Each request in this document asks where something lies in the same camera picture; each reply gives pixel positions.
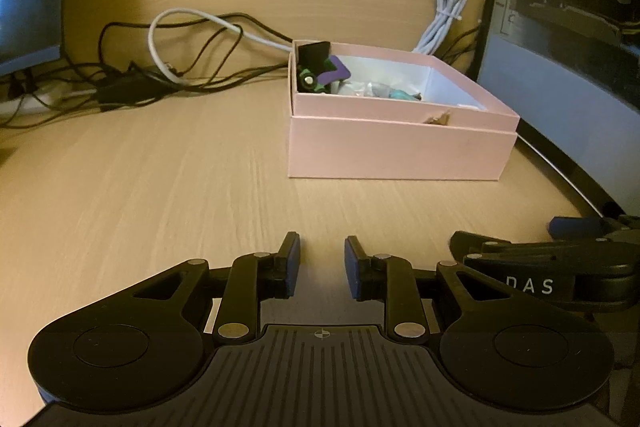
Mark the white power strip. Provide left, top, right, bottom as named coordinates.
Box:
left=0, top=89, right=99, bottom=116

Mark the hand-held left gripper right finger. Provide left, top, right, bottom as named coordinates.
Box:
left=344, top=235, right=546, bottom=344

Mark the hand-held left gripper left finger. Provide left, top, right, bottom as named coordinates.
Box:
left=106, top=231, right=302, bottom=344

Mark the black power adapter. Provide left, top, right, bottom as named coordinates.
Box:
left=96, top=74, right=167, bottom=110

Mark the pink cardboard box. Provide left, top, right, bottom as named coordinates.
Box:
left=287, top=39, right=521, bottom=182

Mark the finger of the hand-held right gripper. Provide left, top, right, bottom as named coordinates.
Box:
left=549, top=214, right=640, bottom=241
left=450, top=231, right=640, bottom=267

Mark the green and purple toy figure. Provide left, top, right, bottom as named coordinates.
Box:
left=297, top=56, right=352, bottom=96

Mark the black cable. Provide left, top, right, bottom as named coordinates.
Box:
left=215, top=11, right=296, bottom=56
left=98, top=22, right=152, bottom=74
left=440, top=24, right=484, bottom=64

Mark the looped white cable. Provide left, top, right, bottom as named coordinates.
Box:
left=148, top=8, right=294, bottom=84

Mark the clear plastic bag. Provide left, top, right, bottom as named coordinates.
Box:
left=340, top=79, right=394, bottom=99

